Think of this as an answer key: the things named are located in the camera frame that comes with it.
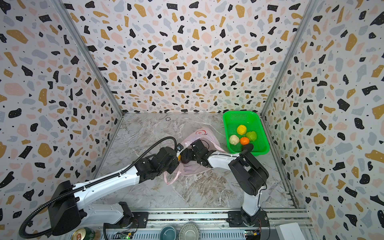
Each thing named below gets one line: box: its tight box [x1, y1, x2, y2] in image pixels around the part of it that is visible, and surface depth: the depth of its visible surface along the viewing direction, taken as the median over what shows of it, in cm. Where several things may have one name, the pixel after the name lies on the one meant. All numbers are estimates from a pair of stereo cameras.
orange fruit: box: [240, 137, 250, 146], surface depth 102 cm
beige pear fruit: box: [229, 134, 240, 146], surface depth 102 cm
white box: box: [275, 222, 306, 240], surface depth 69 cm
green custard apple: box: [246, 131, 257, 141], surface depth 105 cm
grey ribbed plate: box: [178, 223, 199, 240], surface depth 72 cm
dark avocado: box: [241, 143, 254, 152], surface depth 99 cm
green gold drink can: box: [71, 227, 96, 240], surface depth 62 cm
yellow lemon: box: [237, 124, 247, 135], surface depth 108 cm
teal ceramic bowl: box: [159, 225, 177, 240], surface depth 71 cm
